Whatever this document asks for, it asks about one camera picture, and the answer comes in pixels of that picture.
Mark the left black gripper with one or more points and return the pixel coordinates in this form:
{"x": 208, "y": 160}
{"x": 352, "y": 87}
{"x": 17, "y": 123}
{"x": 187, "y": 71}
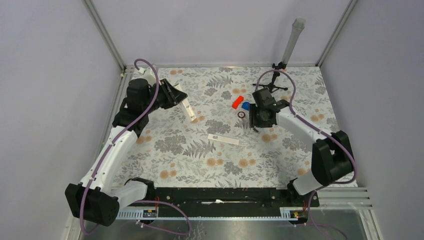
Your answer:
{"x": 173, "y": 95}

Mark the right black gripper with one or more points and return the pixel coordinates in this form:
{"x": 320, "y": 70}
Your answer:
{"x": 253, "y": 121}

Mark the white remote control body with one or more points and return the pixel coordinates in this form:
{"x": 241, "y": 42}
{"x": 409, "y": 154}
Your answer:
{"x": 187, "y": 109}

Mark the white remote battery cover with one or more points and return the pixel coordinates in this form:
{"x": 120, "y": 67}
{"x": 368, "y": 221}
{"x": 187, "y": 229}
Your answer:
{"x": 223, "y": 139}

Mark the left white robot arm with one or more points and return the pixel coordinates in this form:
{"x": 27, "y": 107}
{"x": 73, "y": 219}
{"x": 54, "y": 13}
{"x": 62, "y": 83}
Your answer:
{"x": 93, "y": 199}

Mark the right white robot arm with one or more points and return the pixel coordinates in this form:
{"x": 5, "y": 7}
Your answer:
{"x": 332, "y": 156}

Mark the blue plastic cap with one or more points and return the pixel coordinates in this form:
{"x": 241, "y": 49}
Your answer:
{"x": 246, "y": 106}

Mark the black mini tripod stand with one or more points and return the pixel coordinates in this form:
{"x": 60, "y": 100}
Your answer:
{"x": 271, "y": 86}

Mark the red plastic block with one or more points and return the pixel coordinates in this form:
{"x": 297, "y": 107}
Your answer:
{"x": 237, "y": 102}

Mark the floral patterned table mat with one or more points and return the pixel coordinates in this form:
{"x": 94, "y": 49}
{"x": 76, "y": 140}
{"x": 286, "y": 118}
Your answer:
{"x": 174, "y": 152}

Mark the grey tube on tripod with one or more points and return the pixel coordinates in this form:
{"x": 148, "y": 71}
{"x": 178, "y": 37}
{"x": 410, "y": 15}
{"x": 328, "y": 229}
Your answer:
{"x": 297, "y": 27}

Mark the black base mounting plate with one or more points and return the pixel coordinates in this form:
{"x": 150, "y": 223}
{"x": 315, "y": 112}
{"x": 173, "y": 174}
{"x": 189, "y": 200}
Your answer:
{"x": 232, "y": 198}

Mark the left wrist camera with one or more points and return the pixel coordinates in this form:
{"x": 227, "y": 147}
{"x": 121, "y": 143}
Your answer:
{"x": 147, "y": 74}

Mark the slotted cable duct rail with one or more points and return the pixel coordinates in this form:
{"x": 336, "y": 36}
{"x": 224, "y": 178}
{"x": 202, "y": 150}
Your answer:
{"x": 167, "y": 213}

